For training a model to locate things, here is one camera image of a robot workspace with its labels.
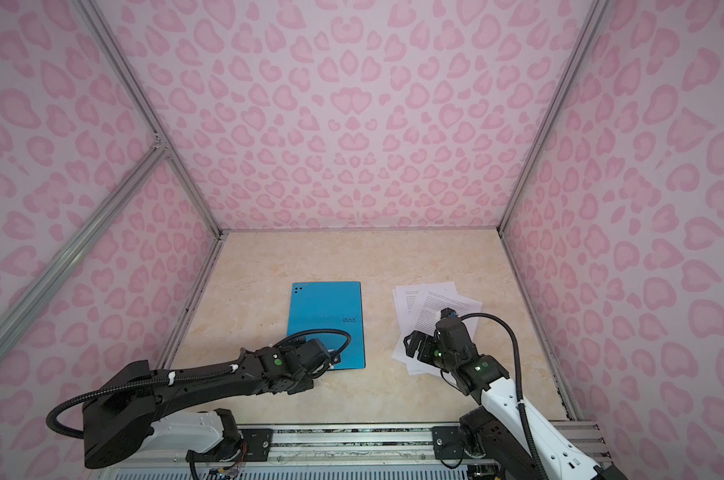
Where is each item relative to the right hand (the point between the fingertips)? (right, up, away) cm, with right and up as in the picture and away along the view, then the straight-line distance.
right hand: (416, 344), depth 80 cm
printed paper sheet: (+12, +10, -5) cm, 17 cm away
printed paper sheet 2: (-1, +2, +15) cm, 15 cm away
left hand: (-31, -4, +4) cm, 32 cm away
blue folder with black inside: (-26, +7, +21) cm, 34 cm away
